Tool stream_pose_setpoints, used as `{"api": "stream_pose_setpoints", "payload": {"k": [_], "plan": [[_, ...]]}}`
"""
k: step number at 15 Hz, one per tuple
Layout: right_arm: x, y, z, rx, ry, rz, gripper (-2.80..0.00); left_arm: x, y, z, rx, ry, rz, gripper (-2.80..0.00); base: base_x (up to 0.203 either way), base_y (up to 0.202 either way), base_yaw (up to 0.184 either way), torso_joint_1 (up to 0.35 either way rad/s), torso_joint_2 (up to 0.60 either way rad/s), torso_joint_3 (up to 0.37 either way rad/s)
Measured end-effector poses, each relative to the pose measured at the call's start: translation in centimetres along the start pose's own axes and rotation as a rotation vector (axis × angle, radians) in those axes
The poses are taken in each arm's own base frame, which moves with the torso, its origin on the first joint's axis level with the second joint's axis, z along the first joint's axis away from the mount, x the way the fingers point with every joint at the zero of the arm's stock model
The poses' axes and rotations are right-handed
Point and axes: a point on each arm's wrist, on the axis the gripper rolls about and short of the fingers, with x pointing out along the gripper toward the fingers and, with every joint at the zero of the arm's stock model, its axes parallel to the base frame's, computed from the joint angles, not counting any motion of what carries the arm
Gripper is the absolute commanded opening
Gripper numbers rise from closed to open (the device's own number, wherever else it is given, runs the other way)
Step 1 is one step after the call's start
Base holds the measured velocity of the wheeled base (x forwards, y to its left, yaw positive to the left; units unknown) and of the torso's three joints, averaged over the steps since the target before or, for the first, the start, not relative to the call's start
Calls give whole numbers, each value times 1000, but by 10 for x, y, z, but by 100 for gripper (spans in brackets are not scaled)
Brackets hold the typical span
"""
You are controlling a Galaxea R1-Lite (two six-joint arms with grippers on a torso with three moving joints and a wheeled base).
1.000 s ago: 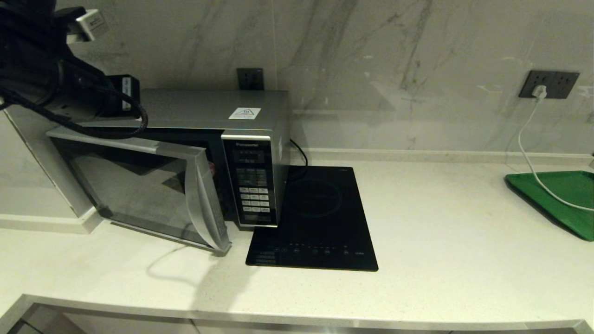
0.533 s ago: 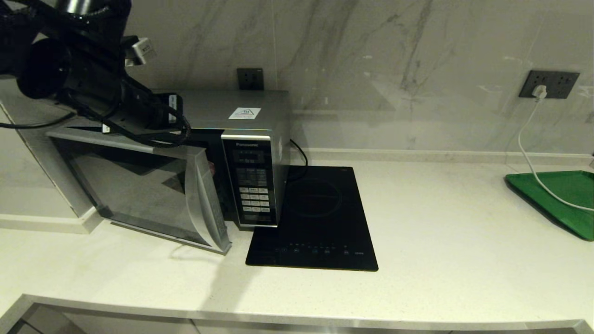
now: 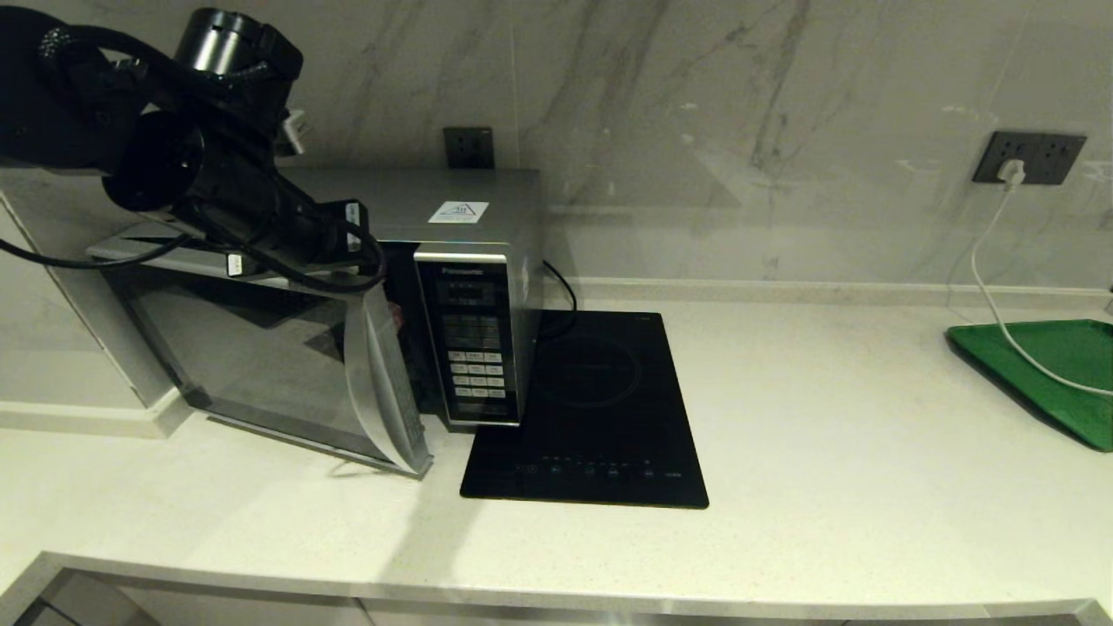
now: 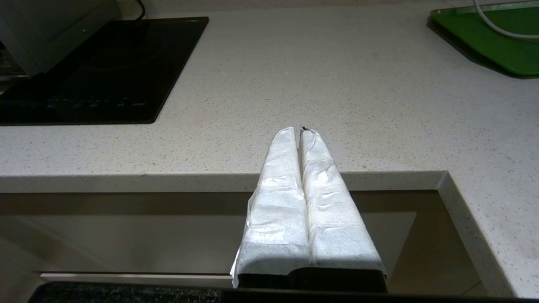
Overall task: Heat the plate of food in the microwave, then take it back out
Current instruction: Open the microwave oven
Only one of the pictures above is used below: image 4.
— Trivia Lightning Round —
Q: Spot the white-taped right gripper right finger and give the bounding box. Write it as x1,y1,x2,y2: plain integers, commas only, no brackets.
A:
298,126,387,279

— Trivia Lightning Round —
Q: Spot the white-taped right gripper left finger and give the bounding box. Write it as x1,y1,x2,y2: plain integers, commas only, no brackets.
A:
230,126,312,289

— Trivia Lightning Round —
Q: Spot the silver microwave oven body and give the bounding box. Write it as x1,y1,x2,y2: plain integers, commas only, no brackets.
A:
0,0,123,80

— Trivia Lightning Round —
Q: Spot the beige cabinet front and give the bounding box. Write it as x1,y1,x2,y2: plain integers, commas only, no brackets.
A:
0,189,485,295

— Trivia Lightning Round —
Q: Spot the black induction cooktop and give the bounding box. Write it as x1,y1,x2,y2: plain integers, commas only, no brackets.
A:
0,17,210,126

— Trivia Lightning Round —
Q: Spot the green plastic tray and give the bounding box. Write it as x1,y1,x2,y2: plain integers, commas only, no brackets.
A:
426,0,539,79

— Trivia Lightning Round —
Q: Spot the white charger cable with plug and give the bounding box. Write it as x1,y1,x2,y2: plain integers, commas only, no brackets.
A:
472,0,539,40

